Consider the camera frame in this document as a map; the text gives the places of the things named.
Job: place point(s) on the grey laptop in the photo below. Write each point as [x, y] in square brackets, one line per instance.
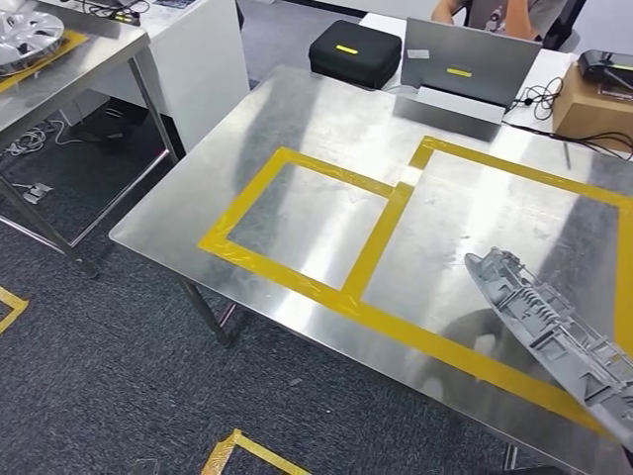
[470, 59]

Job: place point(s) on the black office chair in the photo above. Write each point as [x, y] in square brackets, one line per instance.
[563, 23]

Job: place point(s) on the white power strip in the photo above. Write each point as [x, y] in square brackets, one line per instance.
[37, 193]

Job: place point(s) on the black zip case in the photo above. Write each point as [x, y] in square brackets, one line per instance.
[356, 62]

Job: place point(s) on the black bag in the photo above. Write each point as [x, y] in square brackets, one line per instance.
[96, 128]

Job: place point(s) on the black device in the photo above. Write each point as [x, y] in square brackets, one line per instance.
[603, 65]

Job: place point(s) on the person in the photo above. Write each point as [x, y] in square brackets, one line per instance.
[519, 16]

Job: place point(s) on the black power strip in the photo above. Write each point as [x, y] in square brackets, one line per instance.
[124, 14]

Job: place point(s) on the white cabinet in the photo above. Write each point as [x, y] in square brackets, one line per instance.
[198, 78]

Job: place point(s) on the large yellow tape frame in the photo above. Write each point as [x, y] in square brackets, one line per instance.
[494, 165]

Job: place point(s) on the stainless steel table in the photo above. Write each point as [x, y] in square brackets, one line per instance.
[74, 78]

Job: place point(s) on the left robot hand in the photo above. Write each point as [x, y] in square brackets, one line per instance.
[146, 468]

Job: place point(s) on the yellow floor tape square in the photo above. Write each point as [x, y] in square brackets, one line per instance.
[247, 449]
[12, 308]

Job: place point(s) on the cardboard box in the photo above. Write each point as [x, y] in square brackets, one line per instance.
[583, 111]

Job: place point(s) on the silver wheel hubcap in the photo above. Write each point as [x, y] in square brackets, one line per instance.
[29, 36]

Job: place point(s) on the grey plastic wheel hubcap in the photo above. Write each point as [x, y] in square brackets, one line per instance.
[544, 321]

